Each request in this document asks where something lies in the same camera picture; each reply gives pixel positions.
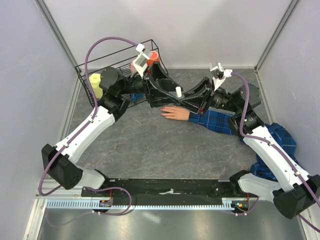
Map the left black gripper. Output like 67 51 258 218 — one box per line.
119 61 184 108

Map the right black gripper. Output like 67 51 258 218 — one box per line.
176 76 241 114

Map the white nail polish cap brush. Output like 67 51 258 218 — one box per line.
175 86 182 98

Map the blue plaid sleeve forearm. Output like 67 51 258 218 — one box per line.
188 110 237 136

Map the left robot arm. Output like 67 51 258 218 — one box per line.
41 61 182 197

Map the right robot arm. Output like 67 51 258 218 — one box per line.
189 82 320 219

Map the mannequin hand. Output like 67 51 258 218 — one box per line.
161 106 190 121

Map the blue item in rack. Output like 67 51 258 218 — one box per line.
130 93 145 103

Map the orange mug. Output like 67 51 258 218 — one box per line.
147 51 160 66

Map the pink mug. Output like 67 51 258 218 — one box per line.
129 63 137 76

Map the yellow faceted mug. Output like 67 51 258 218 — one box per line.
89 73 103 99

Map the blue plaid cloth pile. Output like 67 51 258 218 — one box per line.
249 122 298 180

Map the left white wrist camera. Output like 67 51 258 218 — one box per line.
132 49 152 78

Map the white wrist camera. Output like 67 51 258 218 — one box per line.
132 49 152 78
209 62 233 89

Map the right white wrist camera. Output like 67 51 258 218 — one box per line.
209 62 233 89

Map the black wire dish rack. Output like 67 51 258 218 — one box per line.
75 39 168 107

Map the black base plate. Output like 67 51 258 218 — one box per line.
81 177 251 206

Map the light blue cable duct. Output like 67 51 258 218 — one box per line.
46 198 249 211

